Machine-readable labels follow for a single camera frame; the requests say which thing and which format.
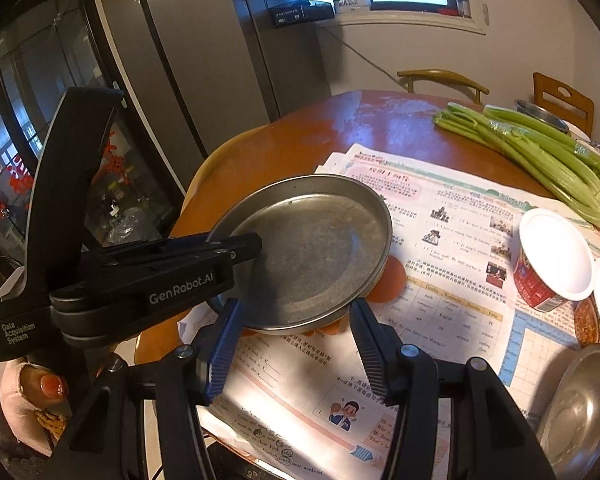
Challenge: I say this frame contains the grey refrigerator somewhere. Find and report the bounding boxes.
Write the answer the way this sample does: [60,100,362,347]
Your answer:
[96,0,330,188]

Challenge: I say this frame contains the orange plastic plate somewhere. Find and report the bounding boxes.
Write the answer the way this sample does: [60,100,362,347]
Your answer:
[242,255,406,337]

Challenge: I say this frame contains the celery bunch front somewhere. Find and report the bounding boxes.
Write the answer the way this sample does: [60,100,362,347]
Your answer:
[434,102,600,229]

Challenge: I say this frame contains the curved wooden chair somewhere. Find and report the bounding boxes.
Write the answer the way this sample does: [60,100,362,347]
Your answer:
[396,68,491,104]

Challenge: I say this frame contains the wooden chair backrest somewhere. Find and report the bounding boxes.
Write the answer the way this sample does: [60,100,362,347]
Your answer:
[532,72,595,136]

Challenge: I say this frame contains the small steel bowl background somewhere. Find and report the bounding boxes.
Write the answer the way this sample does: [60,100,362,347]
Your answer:
[515,100,569,133]

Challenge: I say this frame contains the large steel bowl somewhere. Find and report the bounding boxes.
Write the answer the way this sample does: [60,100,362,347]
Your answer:
[536,344,600,479]

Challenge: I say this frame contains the left hand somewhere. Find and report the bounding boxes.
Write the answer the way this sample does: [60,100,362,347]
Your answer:
[0,359,71,456]

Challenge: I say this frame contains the steel pan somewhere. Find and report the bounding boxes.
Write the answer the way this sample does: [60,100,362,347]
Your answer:
[207,174,392,335]

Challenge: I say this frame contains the celery bunch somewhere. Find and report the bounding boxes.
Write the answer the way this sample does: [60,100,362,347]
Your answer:
[483,105,600,177]
[434,102,600,229]

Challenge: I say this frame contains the celery bunch back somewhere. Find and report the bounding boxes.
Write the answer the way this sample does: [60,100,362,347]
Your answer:
[483,105,600,177]

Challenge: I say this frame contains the newspaper sheets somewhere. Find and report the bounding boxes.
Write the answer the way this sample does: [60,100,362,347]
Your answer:
[198,144,580,479]

